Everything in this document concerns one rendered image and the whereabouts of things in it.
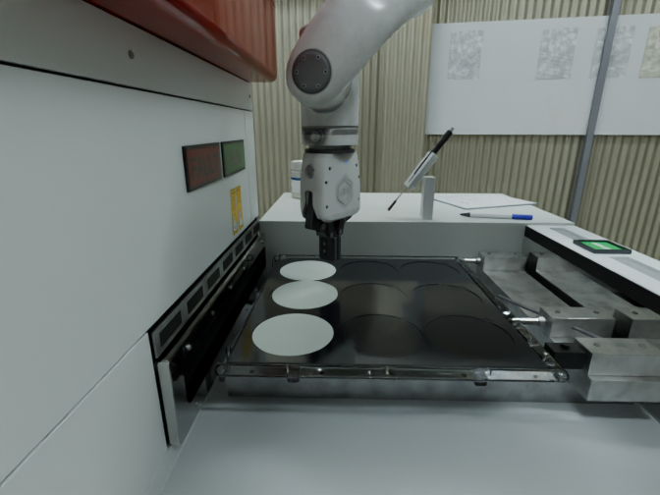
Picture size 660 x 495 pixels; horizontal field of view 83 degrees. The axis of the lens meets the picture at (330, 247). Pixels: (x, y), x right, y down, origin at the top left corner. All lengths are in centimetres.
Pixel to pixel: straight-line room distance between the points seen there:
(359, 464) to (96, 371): 26
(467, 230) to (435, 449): 46
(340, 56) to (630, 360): 46
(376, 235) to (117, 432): 56
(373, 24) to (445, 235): 45
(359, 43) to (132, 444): 44
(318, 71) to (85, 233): 30
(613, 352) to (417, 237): 39
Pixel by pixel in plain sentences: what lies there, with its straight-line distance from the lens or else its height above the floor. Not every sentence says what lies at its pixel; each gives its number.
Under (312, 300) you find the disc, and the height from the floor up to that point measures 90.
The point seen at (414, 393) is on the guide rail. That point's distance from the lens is 51.
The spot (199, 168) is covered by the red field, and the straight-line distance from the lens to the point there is 46.
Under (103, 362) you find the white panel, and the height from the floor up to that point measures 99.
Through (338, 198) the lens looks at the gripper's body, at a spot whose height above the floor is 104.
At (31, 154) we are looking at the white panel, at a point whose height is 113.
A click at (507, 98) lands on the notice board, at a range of 303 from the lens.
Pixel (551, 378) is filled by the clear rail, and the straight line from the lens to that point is 46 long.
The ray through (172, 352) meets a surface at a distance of 39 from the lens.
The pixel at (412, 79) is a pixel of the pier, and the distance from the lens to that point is 283.
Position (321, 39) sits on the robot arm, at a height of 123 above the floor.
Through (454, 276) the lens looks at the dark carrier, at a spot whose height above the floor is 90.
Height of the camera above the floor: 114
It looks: 18 degrees down
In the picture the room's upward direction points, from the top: straight up
